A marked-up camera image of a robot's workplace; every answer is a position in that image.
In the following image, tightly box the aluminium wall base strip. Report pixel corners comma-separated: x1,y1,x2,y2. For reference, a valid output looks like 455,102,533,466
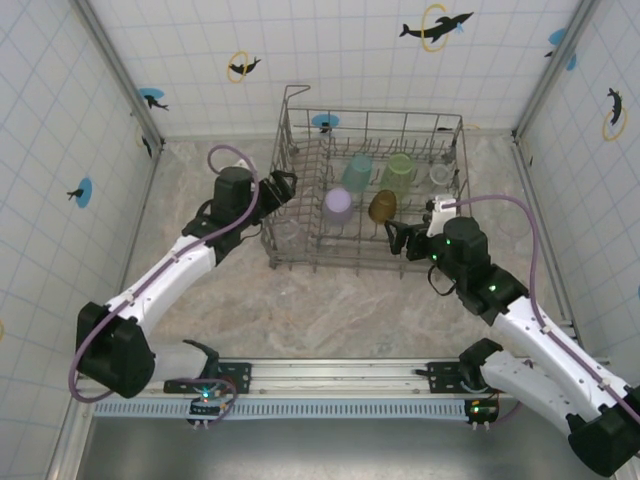
162,128,516,144

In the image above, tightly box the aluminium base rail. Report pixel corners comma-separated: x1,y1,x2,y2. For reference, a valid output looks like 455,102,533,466
73,355,623,400

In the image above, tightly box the aluminium corner post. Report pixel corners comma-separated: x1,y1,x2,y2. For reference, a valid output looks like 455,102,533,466
69,0,166,154
510,0,602,141

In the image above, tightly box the whale dolphin sticker yellow ring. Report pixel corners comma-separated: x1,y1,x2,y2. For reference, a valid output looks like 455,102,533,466
398,3,475,54

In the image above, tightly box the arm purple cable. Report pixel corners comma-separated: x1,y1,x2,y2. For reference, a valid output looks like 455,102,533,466
67,143,261,425
449,194,632,425

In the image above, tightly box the teal textured plastic cup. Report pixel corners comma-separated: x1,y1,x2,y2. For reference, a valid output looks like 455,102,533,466
341,153,374,194

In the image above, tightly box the aluminium frame bar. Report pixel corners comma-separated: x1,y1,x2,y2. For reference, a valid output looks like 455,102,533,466
45,397,97,480

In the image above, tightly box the slotted cable duct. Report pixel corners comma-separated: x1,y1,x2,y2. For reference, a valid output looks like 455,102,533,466
92,399,474,420

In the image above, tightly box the grey metal panel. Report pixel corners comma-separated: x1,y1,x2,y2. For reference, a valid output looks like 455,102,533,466
84,417,581,480

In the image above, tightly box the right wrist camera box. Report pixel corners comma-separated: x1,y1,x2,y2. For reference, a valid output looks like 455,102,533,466
423,194,459,236

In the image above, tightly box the purple plastic cup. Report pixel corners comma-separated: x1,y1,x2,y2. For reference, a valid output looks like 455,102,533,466
322,186,354,226

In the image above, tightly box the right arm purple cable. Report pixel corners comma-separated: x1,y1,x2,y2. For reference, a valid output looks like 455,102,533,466
449,194,632,425

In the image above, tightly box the amber textured plastic cup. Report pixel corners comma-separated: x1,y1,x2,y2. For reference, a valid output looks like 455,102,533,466
368,189,399,225

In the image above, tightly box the aluminium side rail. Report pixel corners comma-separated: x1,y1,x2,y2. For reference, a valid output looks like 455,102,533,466
119,142,166,281
512,134,589,357

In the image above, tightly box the dolphin sticker blue circle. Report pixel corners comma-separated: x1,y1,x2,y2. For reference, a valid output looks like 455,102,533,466
137,87,170,112
543,28,578,72
66,177,94,209
310,114,341,135

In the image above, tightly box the green glass cup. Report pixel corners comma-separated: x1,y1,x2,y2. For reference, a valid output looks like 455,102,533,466
379,152,414,199

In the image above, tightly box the grey wire dish rack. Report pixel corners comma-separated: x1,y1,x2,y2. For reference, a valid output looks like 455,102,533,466
259,83,474,279

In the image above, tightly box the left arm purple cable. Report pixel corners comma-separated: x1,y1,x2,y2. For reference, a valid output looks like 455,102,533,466
67,143,261,425

